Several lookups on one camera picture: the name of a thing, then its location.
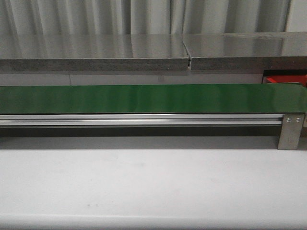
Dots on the green conveyor belt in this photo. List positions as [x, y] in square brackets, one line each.
[124, 99]

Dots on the grey stone shelf slab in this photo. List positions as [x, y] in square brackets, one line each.
[251, 51]
[136, 52]

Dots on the red plastic bin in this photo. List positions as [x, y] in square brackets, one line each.
[297, 79]

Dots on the aluminium conveyor side rail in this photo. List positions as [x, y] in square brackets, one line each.
[139, 120]

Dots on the steel conveyor support bracket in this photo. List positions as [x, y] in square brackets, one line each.
[291, 130]

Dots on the grey pleated curtain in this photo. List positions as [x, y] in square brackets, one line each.
[95, 17]

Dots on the right grey stone shelf slab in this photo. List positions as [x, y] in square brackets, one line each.
[251, 51]

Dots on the left grey stone shelf slab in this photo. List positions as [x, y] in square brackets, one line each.
[136, 52]

